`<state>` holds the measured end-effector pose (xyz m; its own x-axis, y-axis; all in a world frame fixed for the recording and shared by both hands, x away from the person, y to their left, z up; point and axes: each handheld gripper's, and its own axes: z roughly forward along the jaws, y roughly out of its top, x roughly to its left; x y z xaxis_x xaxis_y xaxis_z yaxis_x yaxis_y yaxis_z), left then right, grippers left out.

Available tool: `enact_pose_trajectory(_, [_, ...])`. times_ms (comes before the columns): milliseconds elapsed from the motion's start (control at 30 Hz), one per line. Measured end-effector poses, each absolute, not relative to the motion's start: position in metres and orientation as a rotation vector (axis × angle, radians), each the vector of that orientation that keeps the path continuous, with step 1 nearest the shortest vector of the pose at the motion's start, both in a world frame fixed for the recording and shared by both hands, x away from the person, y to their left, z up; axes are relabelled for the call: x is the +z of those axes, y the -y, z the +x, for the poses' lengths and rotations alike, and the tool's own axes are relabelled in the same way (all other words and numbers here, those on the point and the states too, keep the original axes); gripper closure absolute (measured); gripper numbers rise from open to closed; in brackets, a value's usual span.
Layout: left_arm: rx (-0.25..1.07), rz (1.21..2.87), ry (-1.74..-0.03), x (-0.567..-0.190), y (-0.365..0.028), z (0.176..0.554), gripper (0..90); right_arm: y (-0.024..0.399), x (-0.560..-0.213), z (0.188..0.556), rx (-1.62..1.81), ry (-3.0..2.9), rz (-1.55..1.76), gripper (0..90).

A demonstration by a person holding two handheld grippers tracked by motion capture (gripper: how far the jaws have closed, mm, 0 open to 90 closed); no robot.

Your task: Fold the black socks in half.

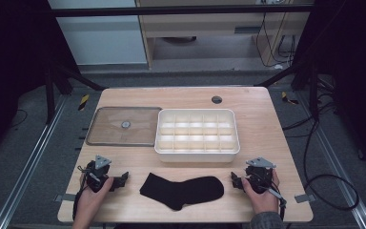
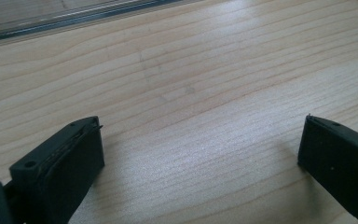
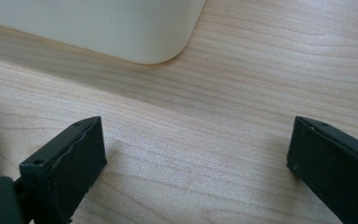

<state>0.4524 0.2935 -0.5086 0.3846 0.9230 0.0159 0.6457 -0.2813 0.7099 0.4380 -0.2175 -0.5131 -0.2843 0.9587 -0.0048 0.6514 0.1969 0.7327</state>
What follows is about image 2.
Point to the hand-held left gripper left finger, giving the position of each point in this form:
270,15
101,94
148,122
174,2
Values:
59,168

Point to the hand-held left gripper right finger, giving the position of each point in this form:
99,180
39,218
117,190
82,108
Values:
341,158

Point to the metal table edge rail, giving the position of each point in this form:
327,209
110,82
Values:
62,18

